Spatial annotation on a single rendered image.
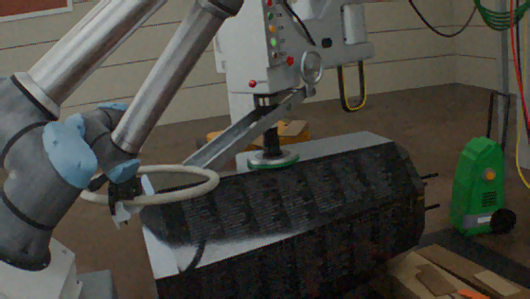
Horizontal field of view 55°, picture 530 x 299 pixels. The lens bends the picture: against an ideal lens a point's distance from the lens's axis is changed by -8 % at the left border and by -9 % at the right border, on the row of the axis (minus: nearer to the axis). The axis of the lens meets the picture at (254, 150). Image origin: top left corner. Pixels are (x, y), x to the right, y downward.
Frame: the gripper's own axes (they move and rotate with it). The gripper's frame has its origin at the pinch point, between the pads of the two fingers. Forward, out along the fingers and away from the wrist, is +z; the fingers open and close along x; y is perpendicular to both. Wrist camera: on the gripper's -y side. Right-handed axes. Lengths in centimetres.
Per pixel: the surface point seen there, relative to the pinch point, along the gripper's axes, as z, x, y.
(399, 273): 61, 101, 86
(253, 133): -15, 62, 28
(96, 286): 6.0, -31.2, 6.9
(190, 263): 25.5, 29.9, 9.6
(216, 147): -11, 59, 14
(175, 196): -7.2, 5.5, 16.9
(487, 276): 70, 115, 131
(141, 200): -7.6, 0.1, 8.0
